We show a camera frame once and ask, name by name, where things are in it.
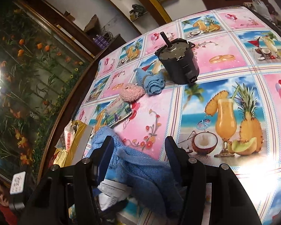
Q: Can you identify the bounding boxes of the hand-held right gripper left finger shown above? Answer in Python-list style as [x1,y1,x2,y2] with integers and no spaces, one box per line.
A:
[17,135,115,225]

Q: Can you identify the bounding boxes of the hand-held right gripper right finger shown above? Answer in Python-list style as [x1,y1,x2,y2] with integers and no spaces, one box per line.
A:
[165,136,254,225]

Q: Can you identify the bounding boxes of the silver foil packet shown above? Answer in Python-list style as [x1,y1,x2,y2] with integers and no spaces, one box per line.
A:
[98,180,129,212]

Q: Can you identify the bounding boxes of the large blue towel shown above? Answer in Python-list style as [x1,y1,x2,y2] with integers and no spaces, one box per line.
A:
[84,126,186,217]

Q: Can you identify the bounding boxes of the yellow plastic bag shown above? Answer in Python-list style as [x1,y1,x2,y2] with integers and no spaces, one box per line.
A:
[53,119,95,168]

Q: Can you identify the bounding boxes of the white snack packet red print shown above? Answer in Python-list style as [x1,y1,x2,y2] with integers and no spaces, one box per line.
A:
[63,121,79,153]

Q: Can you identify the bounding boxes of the landscape print packet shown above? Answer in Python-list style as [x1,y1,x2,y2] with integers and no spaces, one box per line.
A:
[105,100,133,129]

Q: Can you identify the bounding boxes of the pink plush toy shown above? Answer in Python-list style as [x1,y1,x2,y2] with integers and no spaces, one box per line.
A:
[119,83,146,102]

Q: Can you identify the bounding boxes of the person's red clothing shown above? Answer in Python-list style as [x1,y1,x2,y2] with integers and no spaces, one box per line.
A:
[0,178,19,225]

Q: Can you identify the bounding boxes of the black electric motor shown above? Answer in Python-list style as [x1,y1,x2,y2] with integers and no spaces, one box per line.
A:
[155,31,199,85]

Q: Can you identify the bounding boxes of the fruit print tablecloth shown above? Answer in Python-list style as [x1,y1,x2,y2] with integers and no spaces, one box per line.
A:
[74,6,281,225]

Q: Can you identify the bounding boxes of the cardboard box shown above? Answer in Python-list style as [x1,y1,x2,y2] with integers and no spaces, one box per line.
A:
[84,14,100,33]

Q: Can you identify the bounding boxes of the green bundle on shelf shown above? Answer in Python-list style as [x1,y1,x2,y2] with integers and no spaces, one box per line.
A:
[130,3,148,19]

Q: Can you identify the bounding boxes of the dark wooden cabinet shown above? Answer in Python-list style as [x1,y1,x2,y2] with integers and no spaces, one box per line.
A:
[13,0,129,183]

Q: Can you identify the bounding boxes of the white plastic bag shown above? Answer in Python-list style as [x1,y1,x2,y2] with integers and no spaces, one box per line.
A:
[251,0,271,20]

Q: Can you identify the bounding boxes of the flower wall picture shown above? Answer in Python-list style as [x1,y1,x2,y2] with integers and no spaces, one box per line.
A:
[0,7,92,181]

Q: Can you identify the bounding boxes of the black cables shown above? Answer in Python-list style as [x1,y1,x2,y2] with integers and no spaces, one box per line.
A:
[102,30,116,40]

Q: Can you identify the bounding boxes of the yellow wooden door frame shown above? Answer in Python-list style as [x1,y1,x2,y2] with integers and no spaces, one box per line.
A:
[131,0,172,26]

